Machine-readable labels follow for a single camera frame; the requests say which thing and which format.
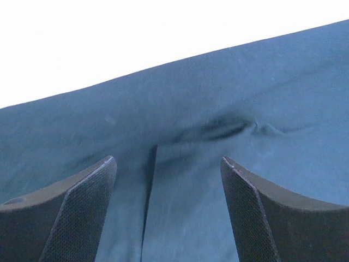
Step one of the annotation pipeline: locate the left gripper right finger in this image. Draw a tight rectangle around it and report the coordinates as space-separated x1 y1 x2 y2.
220 157 348 261

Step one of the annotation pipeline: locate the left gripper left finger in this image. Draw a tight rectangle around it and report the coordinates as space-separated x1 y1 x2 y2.
1 156 117 262

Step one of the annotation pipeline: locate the black t-shirt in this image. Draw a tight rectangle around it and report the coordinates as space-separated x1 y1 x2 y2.
1 21 348 261

